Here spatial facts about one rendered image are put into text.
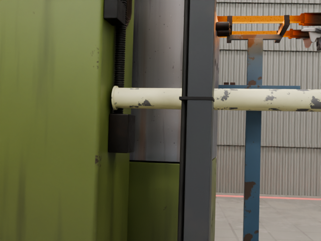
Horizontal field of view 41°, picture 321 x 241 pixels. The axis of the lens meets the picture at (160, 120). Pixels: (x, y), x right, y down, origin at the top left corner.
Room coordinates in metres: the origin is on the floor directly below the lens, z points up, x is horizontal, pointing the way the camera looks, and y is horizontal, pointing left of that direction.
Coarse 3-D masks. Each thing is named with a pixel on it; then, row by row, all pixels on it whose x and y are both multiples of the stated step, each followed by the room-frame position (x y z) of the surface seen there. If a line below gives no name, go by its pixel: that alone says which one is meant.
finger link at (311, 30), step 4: (304, 28) 1.76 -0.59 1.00; (308, 28) 1.76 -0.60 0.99; (312, 28) 1.75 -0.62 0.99; (312, 32) 1.76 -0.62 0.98; (316, 32) 1.77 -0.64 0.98; (320, 32) 1.77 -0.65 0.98; (312, 36) 1.76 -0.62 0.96; (316, 36) 1.77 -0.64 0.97; (320, 36) 1.78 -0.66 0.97; (312, 40) 1.76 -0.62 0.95
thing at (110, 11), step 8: (104, 0) 0.88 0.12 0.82; (112, 0) 0.87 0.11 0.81; (120, 0) 0.89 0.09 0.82; (104, 8) 0.88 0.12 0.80; (112, 8) 0.87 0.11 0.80; (120, 8) 0.89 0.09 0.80; (104, 16) 0.87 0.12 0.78; (112, 16) 0.87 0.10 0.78; (120, 16) 0.89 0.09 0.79; (112, 24) 0.92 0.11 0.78; (120, 24) 0.92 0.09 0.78
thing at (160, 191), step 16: (144, 176) 1.14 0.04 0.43; (160, 176) 1.13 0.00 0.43; (176, 176) 1.12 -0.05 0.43; (128, 192) 1.15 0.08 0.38; (144, 192) 1.14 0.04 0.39; (160, 192) 1.13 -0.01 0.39; (176, 192) 1.12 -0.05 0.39; (128, 208) 1.15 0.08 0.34; (144, 208) 1.14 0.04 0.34; (160, 208) 1.13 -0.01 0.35; (176, 208) 1.12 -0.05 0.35; (128, 224) 1.15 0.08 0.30; (144, 224) 1.14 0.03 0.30; (160, 224) 1.13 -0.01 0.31; (176, 224) 1.12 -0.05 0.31; (128, 240) 1.15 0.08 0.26; (144, 240) 1.14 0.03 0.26; (160, 240) 1.13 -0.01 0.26; (176, 240) 1.12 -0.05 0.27
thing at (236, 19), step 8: (224, 16) 1.63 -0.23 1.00; (240, 16) 1.62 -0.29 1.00; (248, 16) 1.61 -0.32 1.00; (256, 16) 1.61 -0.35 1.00; (264, 16) 1.61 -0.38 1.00; (272, 16) 1.60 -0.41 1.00; (280, 16) 1.60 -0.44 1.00; (296, 16) 1.59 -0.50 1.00; (304, 16) 1.58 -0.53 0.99; (312, 16) 1.59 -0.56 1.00; (320, 16) 1.59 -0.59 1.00; (304, 24) 1.60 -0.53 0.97; (312, 24) 1.59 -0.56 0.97; (320, 24) 1.59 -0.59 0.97
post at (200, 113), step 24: (192, 0) 0.68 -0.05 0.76; (192, 24) 0.68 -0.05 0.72; (192, 48) 0.68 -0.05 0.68; (192, 72) 0.68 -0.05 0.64; (192, 96) 0.68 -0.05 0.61; (192, 120) 0.67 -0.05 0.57; (192, 144) 0.67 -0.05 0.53; (192, 168) 0.67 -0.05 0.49; (192, 192) 0.67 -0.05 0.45; (192, 216) 0.67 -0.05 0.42; (192, 240) 0.67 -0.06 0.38
